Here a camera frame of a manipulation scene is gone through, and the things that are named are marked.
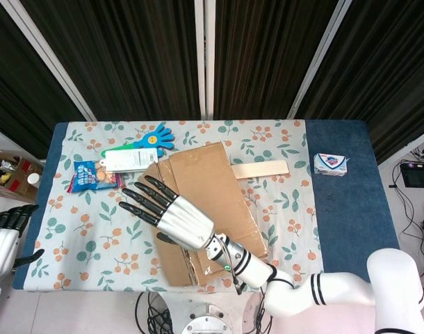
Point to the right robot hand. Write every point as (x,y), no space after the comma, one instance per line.
(187,219)

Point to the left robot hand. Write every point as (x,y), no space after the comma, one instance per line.
(1,240)

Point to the brown cardboard shipping box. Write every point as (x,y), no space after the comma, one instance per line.
(205,174)

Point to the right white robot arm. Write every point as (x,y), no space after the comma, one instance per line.
(337,288)

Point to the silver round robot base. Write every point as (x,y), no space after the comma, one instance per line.
(206,320)

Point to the blue hand clapper toy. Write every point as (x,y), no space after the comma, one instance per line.
(156,138)

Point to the open cardboard box with clutter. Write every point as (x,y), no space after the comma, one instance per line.
(10,174)

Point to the white round jar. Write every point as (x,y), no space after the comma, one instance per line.
(33,180)

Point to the white product backing card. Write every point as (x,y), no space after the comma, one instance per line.
(132,159)

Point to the beige flat board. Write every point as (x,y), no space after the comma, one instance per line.
(260,169)

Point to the floral orange fruit tablecloth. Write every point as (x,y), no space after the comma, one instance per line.
(94,215)

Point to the blue snack bag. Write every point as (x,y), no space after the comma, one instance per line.
(85,177)

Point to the white blue soap box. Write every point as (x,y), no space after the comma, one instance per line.
(332,165)

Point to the black pleated curtain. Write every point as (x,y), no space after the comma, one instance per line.
(135,52)

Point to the black electronic device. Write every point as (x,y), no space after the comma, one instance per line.
(415,174)

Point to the white frame pole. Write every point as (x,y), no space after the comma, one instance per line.
(48,59)
(319,59)
(205,59)

